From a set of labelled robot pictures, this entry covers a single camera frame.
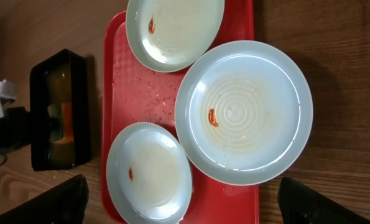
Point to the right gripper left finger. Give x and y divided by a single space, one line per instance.
66 203

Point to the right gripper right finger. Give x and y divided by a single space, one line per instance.
301 204

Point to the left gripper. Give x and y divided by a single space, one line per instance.
15 128

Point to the green orange sponge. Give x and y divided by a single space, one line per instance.
60 123

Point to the light blue plate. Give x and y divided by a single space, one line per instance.
169 35
148 175
243 113

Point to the black water tray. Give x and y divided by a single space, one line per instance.
62 78

